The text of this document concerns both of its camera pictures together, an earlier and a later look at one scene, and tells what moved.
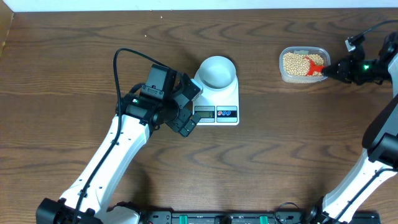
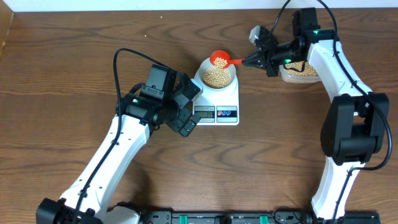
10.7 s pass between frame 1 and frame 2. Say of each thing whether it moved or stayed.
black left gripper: stayed
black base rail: stayed
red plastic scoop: moved
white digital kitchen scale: stayed
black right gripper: moved
